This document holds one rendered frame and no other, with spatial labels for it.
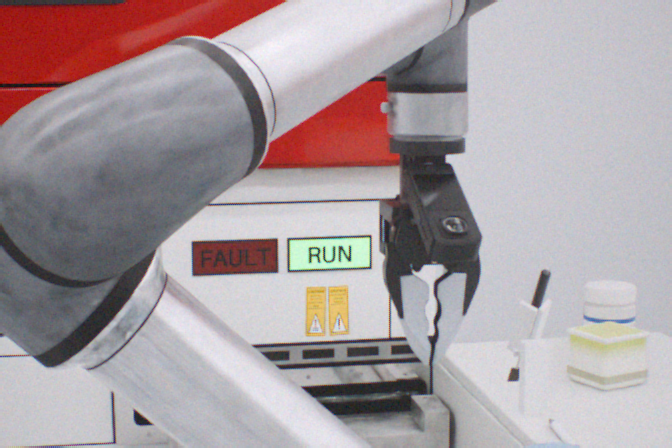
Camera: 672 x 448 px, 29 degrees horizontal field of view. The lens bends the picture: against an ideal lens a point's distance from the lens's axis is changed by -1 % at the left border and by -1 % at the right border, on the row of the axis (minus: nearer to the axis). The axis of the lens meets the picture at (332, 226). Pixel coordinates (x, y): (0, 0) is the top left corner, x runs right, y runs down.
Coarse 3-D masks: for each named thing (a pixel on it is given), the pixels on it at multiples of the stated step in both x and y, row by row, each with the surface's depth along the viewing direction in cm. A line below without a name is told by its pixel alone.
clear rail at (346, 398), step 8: (368, 392) 180; (376, 392) 180; (384, 392) 180; (392, 392) 180; (400, 392) 181; (408, 392) 181; (320, 400) 178; (328, 400) 179; (336, 400) 179; (344, 400) 179; (352, 400) 179; (360, 400) 179; (368, 400) 180; (376, 400) 180; (384, 400) 180
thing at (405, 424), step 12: (348, 420) 175; (360, 420) 175; (372, 420) 175; (384, 420) 175; (396, 420) 175; (408, 420) 175; (360, 432) 170; (372, 432) 170; (384, 432) 170; (396, 432) 170; (408, 432) 170; (420, 432) 170; (432, 432) 170; (444, 432) 170; (168, 444) 172; (372, 444) 168; (384, 444) 169; (396, 444) 169; (408, 444) 169; (420, 444) 169; (432, 444) 170; (444, 444) 170
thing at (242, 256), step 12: (204, 252) 174; (216, 252) 175; (228, 252) 175; (240, 252) 175; (252, 252) 175; (264, 252) 176; (204, 264) 175; (216, 264) 175; (228, 264) 175; (240, 264) 175; (252, 264) 176; (264, 264) 176
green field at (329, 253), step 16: (304, 240) 176; (320, 240) 177; (336, 240) 177; (352, 240) 178; (368, 240) 178; (304, 256) 177; (320, 256) 177; (336, 256) 178; (352, 256) 178; (368, 256) 178
